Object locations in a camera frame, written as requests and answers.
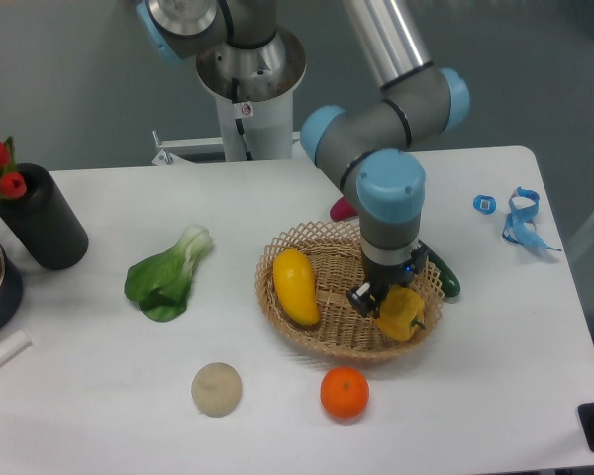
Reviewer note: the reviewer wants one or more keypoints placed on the woven wicker basket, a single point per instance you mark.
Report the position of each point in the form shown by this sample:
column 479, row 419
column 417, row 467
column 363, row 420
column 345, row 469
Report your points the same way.
column 333, row 250

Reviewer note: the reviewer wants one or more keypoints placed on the green bok choy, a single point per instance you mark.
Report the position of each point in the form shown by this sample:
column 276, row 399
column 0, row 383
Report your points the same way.
column 160, row 284

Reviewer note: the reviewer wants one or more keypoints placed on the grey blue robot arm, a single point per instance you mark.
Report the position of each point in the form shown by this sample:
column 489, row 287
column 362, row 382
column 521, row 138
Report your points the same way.
column 366, row 154

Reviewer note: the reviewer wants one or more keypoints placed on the yellow bell pepper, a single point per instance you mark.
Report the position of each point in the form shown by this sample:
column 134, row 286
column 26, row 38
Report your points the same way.
column 401, row 314

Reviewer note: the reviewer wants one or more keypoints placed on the blue crumpled ribbon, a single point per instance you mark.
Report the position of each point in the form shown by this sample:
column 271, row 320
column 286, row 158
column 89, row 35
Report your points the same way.
column 520, row 228

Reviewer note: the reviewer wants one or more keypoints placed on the beige steamed bun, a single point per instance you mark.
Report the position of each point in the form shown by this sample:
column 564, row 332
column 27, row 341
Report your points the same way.
column 217, row 389

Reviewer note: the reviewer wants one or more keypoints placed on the black cylindrical vase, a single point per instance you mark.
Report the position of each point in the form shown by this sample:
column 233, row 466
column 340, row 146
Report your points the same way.
column 43, row 221

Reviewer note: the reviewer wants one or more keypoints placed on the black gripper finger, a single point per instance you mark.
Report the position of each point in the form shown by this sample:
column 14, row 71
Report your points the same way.
column 367, row 298

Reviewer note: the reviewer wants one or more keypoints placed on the white plastic bar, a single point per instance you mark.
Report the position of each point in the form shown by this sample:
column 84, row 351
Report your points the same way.
column 13, row 345

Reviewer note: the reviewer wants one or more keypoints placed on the green cucumber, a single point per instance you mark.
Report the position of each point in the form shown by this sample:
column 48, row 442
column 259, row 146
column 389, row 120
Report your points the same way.
column 450, row 284

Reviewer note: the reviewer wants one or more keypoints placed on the orange tangerine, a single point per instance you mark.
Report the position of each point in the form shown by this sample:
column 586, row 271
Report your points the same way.
column 344, row 392

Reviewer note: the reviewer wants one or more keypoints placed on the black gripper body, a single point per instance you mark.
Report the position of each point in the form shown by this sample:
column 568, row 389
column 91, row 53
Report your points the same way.
column 384, row 268

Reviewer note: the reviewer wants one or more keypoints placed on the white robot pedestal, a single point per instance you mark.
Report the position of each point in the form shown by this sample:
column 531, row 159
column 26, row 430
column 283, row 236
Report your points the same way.
column 253, row 92

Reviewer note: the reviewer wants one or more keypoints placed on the purple sweet potato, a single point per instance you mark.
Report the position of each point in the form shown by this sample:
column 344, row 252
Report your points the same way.
column 342, row 210

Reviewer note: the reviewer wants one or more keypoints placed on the yellow mango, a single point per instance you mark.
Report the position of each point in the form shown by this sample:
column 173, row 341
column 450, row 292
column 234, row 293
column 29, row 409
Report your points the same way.
column 295, row 287

